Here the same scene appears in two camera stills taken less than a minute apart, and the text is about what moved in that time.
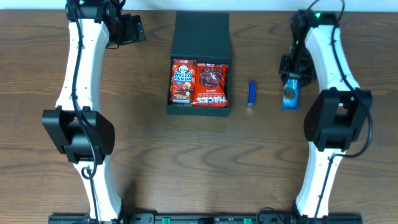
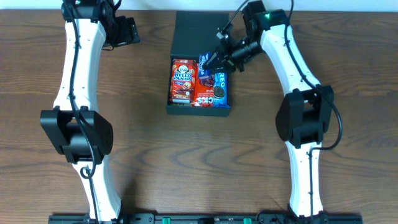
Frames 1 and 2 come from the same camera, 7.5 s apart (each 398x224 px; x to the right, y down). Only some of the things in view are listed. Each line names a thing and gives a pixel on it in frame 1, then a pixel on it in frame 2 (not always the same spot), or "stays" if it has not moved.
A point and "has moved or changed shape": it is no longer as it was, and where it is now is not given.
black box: x=205 y=37 stays
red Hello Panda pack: x=183 y=81 stays
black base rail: x=206 y=219 stays
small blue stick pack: x=252 y=94 -> x=203 y=58
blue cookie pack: x=290 y=99 has moved or changed shape
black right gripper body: x=294 y=73 -> x=226 y=55
